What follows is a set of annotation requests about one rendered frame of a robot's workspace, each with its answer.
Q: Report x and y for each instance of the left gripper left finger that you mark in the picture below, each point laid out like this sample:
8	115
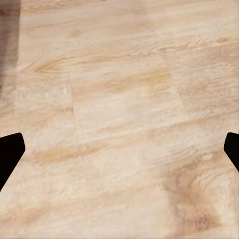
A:
12	148

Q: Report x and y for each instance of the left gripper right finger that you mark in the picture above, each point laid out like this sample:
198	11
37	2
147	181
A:
231	148

